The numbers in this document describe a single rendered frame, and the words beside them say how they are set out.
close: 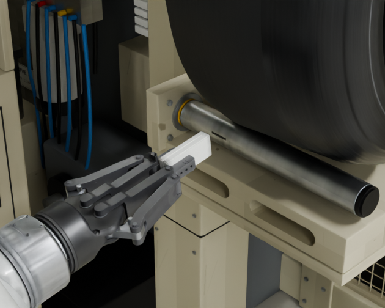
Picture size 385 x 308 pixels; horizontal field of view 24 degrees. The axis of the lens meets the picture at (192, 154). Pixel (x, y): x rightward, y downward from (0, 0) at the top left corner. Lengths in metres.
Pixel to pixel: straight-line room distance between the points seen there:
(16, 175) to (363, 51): 0.79
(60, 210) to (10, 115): 0.63
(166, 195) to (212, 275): 0.67
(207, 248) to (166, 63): 0.35
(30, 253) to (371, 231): 0.50
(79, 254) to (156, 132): 0.44
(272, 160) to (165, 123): 0.20
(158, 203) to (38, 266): 0.16
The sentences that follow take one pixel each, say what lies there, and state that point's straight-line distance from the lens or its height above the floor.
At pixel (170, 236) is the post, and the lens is 1.63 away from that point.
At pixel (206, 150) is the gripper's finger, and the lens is 1.06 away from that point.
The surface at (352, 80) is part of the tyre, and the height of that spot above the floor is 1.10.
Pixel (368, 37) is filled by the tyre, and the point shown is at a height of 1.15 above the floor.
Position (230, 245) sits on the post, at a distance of 1.64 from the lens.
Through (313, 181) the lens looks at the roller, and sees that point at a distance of 1.19.
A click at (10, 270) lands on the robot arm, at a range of 0.90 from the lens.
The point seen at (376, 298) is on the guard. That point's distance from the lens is 1.94.
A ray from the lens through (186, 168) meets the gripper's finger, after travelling 1.03.
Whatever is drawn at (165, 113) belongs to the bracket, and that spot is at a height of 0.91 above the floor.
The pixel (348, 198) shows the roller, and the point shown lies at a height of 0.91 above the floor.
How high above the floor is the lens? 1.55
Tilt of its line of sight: 31 degrees down
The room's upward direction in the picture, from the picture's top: straight up
